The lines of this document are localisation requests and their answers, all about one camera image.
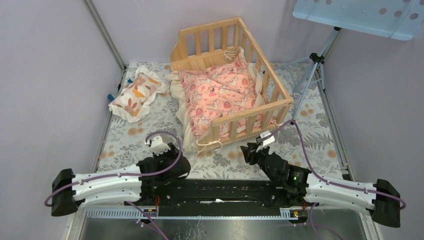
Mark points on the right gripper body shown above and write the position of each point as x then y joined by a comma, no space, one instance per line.
257,154

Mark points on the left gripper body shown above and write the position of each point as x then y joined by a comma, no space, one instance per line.
165,154

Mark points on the pink patterned bed cushion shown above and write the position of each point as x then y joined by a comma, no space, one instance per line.
213,93

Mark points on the wooden pet bed frame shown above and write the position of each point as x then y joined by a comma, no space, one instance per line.
202,46

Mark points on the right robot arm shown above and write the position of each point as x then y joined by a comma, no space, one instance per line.
380,200

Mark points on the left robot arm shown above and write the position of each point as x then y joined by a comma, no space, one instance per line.
129,184

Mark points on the floral table mat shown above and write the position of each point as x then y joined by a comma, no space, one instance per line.
309,143

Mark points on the floral small pillow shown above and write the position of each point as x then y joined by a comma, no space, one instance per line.
147,84

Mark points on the blue toy item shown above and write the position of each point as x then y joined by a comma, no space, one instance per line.
125,93

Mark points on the black tripod stand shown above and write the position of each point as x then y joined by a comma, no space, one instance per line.
314,74

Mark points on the grey diagonal pole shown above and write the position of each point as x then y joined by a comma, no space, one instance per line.
92,10

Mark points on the light blue perforated panel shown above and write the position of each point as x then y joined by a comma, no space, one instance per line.
393,19

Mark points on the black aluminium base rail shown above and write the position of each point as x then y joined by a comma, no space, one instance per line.
199,191

